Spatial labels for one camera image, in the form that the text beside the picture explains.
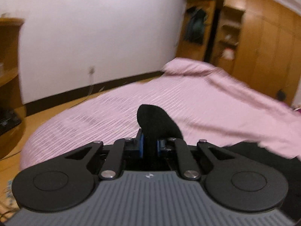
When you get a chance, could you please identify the black button cardigan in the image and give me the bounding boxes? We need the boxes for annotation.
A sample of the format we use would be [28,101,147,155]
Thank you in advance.
[137,104,300,220]

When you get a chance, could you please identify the pink checked bed cover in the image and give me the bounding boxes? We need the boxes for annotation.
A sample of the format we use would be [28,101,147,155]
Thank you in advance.
[20,58,300,169]

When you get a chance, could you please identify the wooden side cabinet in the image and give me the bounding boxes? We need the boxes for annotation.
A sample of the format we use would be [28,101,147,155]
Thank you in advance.
[1,17,26,158]

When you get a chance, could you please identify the dark hanging bag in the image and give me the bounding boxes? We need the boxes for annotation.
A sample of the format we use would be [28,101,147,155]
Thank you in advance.
[184,6,208,45]

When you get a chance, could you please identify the wooden wardrobe with shelves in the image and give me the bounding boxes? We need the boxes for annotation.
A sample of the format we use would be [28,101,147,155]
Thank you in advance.
[176,0,300,105]

